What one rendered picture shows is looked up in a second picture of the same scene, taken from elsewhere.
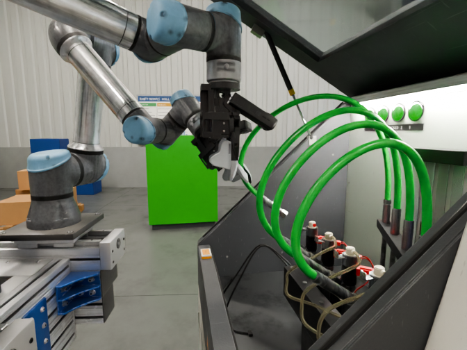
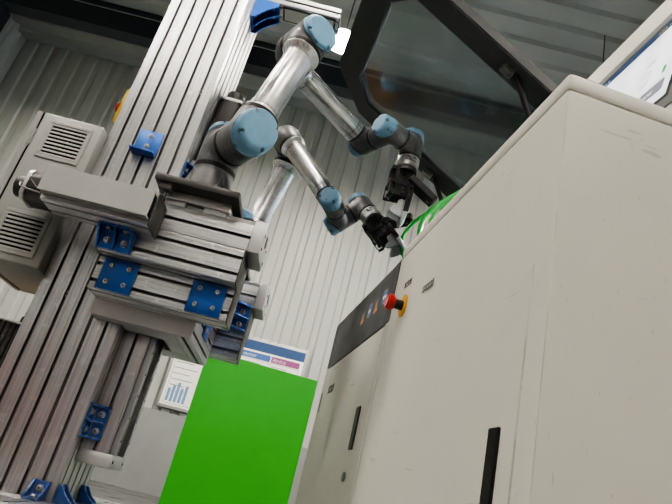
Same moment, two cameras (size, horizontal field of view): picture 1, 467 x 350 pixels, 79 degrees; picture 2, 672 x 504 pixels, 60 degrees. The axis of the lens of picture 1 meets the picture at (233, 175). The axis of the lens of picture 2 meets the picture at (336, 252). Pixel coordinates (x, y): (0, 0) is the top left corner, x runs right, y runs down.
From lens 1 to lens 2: 1.42 m
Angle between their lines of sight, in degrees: 31
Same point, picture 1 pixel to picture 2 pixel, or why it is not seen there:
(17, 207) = not seen: outside the picture
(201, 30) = (402, 134)
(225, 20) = (415, 136)
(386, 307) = not seen: hidden behind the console
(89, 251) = (249, 287)
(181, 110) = (358, 203)
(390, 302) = not seen: hidden behind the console
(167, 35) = (385, 130)
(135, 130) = (330, 195)
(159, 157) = (218, 389)
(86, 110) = (272, 194)
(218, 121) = (400, 186)
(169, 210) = (201, 489)
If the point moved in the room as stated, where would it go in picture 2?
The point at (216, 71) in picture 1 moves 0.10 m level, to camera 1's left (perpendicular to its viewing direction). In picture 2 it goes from (404, 159) to (375, 152)
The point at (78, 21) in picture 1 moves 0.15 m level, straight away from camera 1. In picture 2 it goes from (336, 115) to (315, 134)
